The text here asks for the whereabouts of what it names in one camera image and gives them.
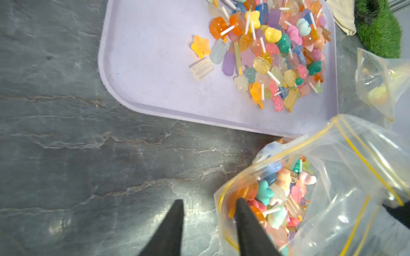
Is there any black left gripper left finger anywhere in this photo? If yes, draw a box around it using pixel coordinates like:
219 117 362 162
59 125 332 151
139 199 184 256

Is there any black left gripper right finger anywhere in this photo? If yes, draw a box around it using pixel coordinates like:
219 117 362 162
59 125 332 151
236 198 281 256

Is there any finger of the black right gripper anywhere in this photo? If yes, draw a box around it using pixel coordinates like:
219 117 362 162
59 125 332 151
382 199 410 229

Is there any ziploc bag of candies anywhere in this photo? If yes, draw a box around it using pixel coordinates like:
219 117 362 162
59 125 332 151
355 48 410 122
214 115 410 256

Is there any pile of loose candies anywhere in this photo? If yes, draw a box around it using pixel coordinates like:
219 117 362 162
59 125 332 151
190 1 331 112

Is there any green artificial grass mat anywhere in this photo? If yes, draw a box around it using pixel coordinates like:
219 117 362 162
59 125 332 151
354 0 402 59

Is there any lilac plastic tray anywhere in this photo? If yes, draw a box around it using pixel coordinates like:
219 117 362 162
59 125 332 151
98 1 338 136

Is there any beige work glove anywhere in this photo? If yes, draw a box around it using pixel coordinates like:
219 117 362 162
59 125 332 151
326 0 357 36

